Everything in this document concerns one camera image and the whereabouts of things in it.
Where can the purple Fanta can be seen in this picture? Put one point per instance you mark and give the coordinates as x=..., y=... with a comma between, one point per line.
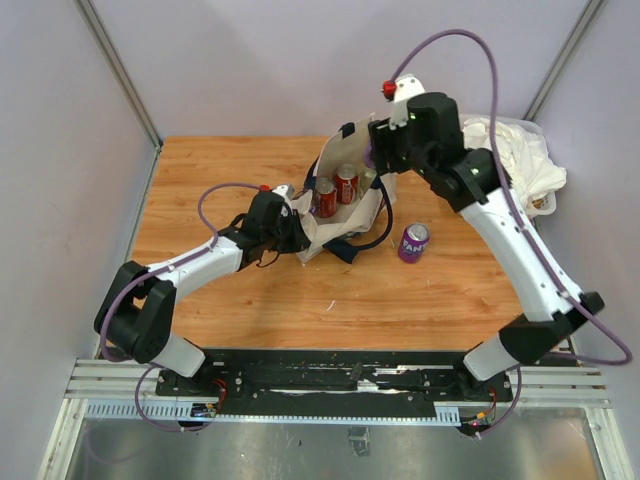
x=414, y=241

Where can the clear glass drink bottle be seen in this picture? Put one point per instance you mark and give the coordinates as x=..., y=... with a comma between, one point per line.
x=366, y=178

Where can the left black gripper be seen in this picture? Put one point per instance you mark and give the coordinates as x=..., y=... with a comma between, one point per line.
x=299, y=241

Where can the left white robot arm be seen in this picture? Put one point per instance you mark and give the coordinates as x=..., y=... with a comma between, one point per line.
x=137, y=312

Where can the red soda can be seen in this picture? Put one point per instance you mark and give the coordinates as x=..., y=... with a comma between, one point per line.
x=324, y=198
x=346, y=182

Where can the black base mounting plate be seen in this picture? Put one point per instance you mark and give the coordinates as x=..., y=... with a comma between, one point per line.
x=348, y=384

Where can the crumpled white cloth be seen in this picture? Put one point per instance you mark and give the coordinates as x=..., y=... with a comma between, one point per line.
x=530, y=160

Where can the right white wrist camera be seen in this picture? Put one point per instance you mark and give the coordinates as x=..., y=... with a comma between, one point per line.
x=398, y=92

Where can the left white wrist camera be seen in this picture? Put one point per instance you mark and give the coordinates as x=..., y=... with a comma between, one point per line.
x=286, y=191

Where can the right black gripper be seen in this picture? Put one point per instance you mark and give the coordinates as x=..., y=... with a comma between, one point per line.
x=387, y=145

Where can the white plastic basket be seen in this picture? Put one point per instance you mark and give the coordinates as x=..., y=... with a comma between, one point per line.
x=542, y=200

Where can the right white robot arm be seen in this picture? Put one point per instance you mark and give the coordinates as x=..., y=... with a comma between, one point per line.
x=553, y=305

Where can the aluminium rail frame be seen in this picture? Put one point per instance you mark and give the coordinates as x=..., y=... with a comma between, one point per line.
x=559, y=424

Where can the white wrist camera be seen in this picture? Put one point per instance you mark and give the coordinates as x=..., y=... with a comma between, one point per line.
x=398, y=92
x=286, y=191

